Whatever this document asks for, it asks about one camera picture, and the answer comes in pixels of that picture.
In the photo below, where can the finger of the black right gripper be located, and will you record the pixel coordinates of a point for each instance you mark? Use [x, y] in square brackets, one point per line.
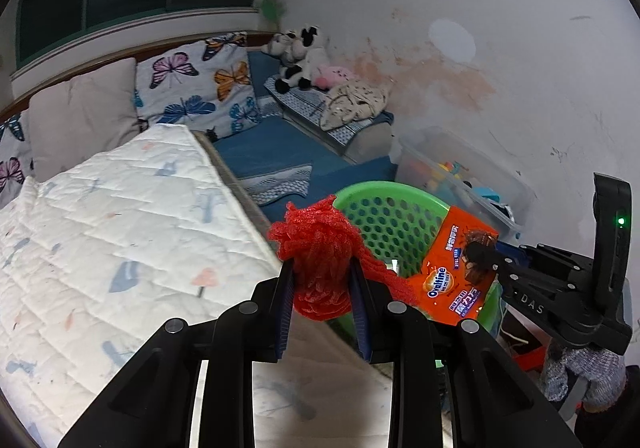
[482, 261]
[521, 252]

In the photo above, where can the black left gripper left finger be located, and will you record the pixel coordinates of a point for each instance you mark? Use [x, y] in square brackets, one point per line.
[255, 330]

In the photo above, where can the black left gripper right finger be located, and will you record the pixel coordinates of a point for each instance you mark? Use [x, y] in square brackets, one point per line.
[393, 332]

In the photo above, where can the orange Ovaltine snack packet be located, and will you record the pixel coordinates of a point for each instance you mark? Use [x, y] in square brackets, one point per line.
[451, 287]

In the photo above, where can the green plastic mesh basket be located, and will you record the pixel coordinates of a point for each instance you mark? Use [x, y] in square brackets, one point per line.
[398, 223]

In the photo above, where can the red mesh net bag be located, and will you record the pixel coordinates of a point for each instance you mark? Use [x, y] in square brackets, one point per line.
[321, 242]

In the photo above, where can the right hand grey glove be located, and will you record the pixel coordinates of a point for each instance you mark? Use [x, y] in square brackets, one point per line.
[604, 371]

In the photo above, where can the clear plastic storage box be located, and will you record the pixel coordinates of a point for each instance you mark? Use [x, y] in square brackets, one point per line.
[445, 166]

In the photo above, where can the grey patterned small cloth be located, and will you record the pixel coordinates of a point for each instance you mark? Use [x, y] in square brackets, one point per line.
[273, 186]

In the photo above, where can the white quilted bed cover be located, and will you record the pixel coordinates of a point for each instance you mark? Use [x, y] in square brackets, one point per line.
[96, 259]

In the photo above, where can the blue bed sheet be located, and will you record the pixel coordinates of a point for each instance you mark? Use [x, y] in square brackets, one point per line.
[278, 142]

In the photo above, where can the cream spotted cloth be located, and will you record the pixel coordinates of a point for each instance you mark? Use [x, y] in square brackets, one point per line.
[352, 101]

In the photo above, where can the blue patterned folded blanket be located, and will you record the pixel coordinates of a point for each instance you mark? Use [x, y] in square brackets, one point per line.
[308, 105]

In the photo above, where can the pink plush toy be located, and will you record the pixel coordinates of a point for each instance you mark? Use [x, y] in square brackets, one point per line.
[330, 76]

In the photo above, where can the right butterfly print pillow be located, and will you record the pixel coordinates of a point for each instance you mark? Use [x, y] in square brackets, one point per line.
[205, 85]

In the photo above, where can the butterfly print pillow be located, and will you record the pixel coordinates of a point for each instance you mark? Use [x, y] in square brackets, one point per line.
[15, 156]
[205, 85]

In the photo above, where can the black white cow plush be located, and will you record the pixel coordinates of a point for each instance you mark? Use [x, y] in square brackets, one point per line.
[301, 54]

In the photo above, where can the plain grey pillow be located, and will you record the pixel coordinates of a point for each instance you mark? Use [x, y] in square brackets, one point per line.
[71, 121]

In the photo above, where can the left butterfly print pillow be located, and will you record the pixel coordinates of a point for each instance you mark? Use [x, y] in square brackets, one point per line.
[15, 156]

